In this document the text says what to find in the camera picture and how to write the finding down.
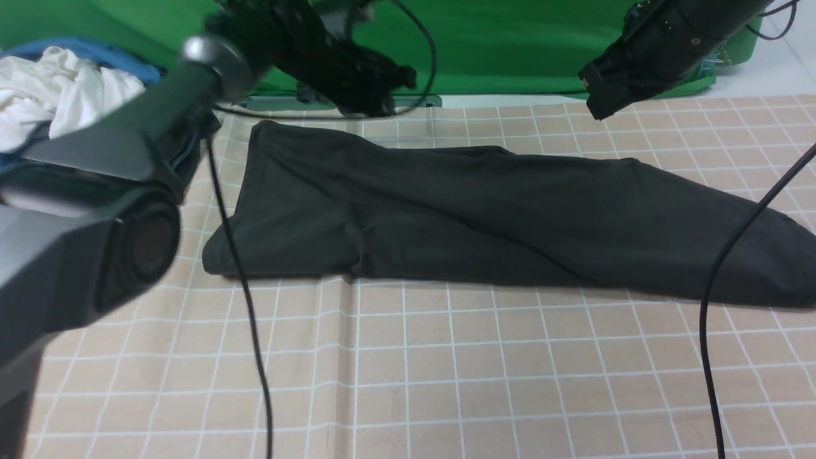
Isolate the beige checkered tablecloth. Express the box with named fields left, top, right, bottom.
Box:
left=24, top=95, right=814, bottom=458

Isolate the green backdrop cloth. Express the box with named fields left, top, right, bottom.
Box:
left=0, top=0, right=770, bottom=103

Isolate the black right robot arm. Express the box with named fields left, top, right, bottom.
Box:
left=578, top=1, right=770, bottom=121

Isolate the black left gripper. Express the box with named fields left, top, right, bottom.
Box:
left=204, top=1, right=418, bottom=117

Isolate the dark teal crumpled shirt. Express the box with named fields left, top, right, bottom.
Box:
left=0, top=108, right=222, bottom=205

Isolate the green metal bar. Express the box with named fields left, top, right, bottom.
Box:
left=239, top=95, right=442, bottom=112

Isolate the white crumpled shirt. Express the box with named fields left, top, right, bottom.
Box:
left=1, top=47, right=145, bottom=152

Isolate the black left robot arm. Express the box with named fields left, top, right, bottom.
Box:
left=1, top=1, right=417, bottom=458

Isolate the blue binder clip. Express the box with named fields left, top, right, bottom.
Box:
left=696, top=52, right=731, bottom=79

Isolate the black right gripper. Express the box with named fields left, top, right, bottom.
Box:
left=579, top=1, right=734, bottom=121

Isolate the dark gray long-sleeved shirt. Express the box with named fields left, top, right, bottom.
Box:
left=201, top=120, right=816, bottom=309

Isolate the blue crumpled garment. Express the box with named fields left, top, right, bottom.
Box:
left=1, top=37, right=167, bottom=87

